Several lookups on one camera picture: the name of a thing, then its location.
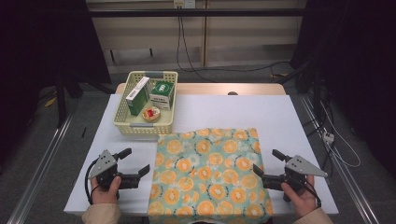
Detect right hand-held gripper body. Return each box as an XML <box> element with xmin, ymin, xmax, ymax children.
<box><xmin>262</xmin><ymin>154</ymin><xmax>329</xmax><ymax>191</ymax></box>

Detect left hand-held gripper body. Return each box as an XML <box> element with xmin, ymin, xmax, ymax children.
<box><xmin>88</xmin><ymin>149</ymin><xmax>140</xmax><ymax>191</ymax></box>

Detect round orange red snack packet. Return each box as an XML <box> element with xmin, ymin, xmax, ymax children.
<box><xmin>142</xmin><ymin>105</ymin><xmax>162</xmax><ymax>123</ymax></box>

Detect orange print cloth bag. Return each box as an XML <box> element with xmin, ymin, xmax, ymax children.
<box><xmin>147</xmin><ymin>127</ymin><xmax>275</xmax><ymax>224</ymax></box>

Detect pale yellow plastic basket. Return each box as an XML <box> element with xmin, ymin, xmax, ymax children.
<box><xmin>112</xmin><ymin>70</ymin><xmax>179</xmax><ymax>136</ymax></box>

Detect tall green white box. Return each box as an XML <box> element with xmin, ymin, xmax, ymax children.
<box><xmin>125</xmin><ymin>76</ymin><xmax>152</xmax><ymax>117</ymax></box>

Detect square green white box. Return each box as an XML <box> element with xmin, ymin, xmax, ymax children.
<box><xmin>149</xmin><ymin>79</ymin><xmax>176</xmax><ymax>110</ymax></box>

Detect person's left hand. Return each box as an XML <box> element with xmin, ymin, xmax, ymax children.
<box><xmin>90</xmin><ymin>175</ymin><xmax>122</xmax><ymax>205</ymax></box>

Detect person's right hand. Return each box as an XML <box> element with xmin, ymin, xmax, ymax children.
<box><xmin>280</xmin><ymin>175</ymin><xmax>318</xmax><ymax>218</ymax></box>

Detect white power strip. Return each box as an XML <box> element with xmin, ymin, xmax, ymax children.
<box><xmin>322</xmin><ymin>131</ymin><xmax>335</xmax><ymax>145</ymax></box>

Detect white table mat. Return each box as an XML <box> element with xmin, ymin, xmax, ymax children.
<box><xmin>64</xmin><ymin>93</ymin><xmax>340</xmax><ymax>217</ymax></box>

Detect black metal stand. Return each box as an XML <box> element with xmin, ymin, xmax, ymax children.
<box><xmin>55</xmin><ymin>69</ymin><xmax>84</xmax><ymax>129</ymax></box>
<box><xmin>276</xmin><ymin>59</ymin><xmax>326</xmax><ymax>119</ymax></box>

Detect wooden table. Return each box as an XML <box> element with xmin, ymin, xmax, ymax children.
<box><xmin>115</xmin><ymin>82</ymin><xmax>287</xmax><ymax>96</ymax></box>

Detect black horizontal bar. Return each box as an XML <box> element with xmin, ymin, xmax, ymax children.
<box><xmin>87</xmin><ymin>8</ymin><xmax>307</xmax><ymax>18</ymax></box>

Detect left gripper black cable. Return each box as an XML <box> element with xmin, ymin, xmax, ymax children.
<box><xmin>84</xmin><ymin>158</ymin><xmax>104</xmax><ymax>205</ymax></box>

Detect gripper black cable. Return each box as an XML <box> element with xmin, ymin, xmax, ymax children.
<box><xmin>84</xmin><ymin>158</ymin><xmax>104</xmax><ymax>205</ymax></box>
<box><xmin>303</xmin><ymin>180</ymin><xmax>322</xmax><ymax>209</ymax></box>

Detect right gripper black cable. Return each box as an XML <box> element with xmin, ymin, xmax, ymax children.
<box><xmin>303</xmin><ymin>180</ymin><xmax>322</xmax><ymax>209</ymax></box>

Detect white floor cable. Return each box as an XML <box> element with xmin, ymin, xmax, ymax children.
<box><xmin>320</xmin><ymin>101</ymin><xmax>362</xmax><ymax>168</ymax></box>

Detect metal floor rail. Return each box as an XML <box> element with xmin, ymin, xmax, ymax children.
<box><xmin>300</xmin><ymin>94</ymin><xmax>381</xmax><ymax>224</ymax></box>
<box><xmin>7</xmin><ymin>115</ymin><xmax>74</xmax><ymax>224</ymax></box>

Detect black wall cable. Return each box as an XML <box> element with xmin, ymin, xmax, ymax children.
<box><xmin>176</xmin><ymin>15</ymin><xmax>292</xmax><ymax>83</ymax></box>

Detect white wall socket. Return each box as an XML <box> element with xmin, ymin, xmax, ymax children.
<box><xmin>173</xmin><ymin>0</ymin><xmax>196</xmax><ymax>9</ymax></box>

